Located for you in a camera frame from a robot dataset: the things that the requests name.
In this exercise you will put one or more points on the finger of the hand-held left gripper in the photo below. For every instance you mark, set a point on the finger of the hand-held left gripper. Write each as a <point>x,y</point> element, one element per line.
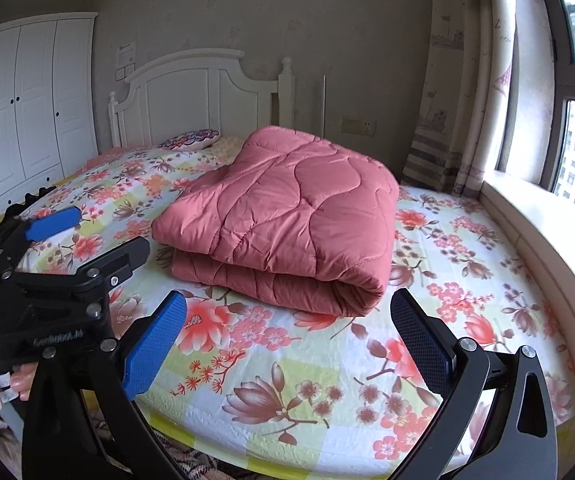
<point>117,260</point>
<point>52,225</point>

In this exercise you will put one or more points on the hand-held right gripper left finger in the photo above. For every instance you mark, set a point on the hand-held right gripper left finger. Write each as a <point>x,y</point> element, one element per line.
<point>155,345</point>

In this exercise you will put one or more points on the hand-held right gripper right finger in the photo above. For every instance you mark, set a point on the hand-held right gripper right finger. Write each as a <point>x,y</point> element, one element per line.
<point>420,345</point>

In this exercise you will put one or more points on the pink quilted coat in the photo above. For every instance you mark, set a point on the pink quilted coat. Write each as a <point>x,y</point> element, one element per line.
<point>287,215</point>

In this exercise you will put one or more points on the bed with floral sheet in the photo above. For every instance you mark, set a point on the bed with floral sheet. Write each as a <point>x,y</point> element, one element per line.
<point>467,270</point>

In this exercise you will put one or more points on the white wardrobe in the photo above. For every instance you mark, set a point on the white wardrobe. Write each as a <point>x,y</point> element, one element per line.
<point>32,110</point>

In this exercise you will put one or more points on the round patterned cushion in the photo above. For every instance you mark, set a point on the round patterned cushion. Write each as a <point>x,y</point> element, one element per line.
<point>190,140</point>

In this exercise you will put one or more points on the pale yellow floral pillow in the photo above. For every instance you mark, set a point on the pale yellow floral pillow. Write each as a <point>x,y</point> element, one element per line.
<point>227,147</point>

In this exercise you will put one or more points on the beige stone windowsill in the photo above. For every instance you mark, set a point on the beige stone windowsill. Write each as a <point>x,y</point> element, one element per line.
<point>542,240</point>

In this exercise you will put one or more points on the white wooden headboard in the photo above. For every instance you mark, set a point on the white wooden headboard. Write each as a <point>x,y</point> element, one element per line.
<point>187,100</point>

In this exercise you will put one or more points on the thin white lamp pole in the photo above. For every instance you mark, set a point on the thin white lamp pole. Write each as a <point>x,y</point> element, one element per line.
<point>323,105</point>

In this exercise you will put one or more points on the printed beige curtain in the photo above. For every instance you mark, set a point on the printed beige curtain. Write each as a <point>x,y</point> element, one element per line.
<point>457,85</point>

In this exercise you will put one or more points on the dark framed window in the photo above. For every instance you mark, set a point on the dark framed window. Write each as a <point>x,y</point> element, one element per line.
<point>557,110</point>

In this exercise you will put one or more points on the white wall paper note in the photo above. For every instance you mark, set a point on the white wall paper note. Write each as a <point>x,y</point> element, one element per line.
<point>126,60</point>

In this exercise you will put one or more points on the beige wall socket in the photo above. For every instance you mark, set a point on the beige wall socket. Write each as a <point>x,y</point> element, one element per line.
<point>359,125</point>

